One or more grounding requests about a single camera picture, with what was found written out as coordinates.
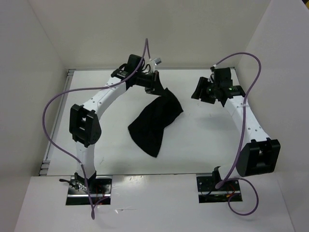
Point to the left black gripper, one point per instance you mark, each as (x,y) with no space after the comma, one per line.
(155,85)

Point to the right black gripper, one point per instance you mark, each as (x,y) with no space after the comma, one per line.
(203,83)

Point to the black skirt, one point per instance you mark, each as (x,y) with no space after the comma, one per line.
(147,129)

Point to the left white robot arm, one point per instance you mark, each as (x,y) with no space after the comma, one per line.
(84,119)

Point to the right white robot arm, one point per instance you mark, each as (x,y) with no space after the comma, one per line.
(257,152)

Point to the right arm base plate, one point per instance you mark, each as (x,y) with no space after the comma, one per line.
(207,193)

